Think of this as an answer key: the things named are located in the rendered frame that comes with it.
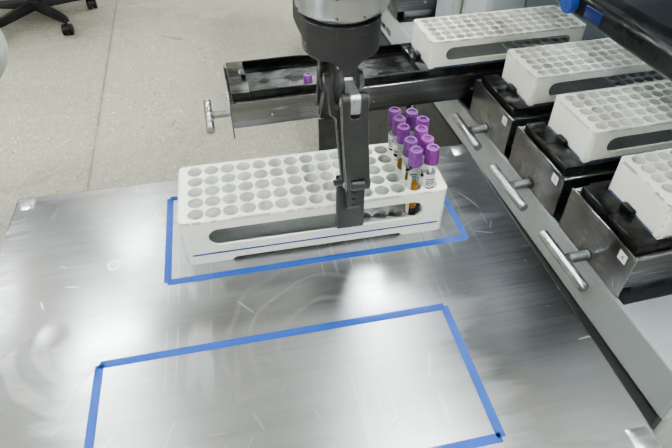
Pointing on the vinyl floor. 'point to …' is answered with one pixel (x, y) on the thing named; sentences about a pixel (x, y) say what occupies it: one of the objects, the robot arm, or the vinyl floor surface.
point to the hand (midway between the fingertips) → (339, 180)
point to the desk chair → (36, 0)
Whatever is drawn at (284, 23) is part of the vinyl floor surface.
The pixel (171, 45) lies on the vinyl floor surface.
